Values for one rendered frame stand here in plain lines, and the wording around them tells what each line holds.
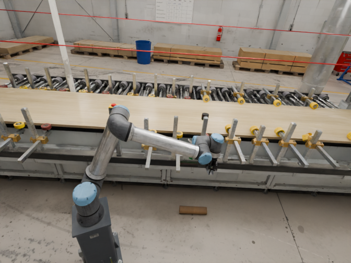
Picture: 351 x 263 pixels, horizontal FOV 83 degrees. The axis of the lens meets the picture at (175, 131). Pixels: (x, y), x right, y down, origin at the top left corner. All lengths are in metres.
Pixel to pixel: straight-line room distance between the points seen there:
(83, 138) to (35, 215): 0.96
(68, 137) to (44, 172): 0.69
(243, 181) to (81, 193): 1.84
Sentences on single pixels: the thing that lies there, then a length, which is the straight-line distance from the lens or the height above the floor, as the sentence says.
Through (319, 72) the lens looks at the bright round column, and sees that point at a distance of 5.28.
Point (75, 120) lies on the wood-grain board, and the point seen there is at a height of 0.90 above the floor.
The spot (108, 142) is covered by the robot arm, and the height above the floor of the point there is 1.18.
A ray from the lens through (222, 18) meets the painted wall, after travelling 8.67.
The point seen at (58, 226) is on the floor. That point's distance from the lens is 2.50.
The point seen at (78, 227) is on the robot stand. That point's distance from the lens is 1.68.
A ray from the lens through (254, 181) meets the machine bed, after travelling 2.66.
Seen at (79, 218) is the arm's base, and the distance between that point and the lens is 1.65.
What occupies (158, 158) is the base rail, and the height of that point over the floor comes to 0.70.
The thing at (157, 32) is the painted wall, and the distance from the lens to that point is 8.87.
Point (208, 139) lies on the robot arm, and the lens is 1.38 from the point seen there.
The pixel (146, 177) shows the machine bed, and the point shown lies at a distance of 2.47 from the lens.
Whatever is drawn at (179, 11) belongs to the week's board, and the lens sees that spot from 8.66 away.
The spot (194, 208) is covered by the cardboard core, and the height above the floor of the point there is 0.08.
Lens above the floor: 1.97
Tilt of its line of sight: 34 degrees down
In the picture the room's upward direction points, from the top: 4 degrees clockwise
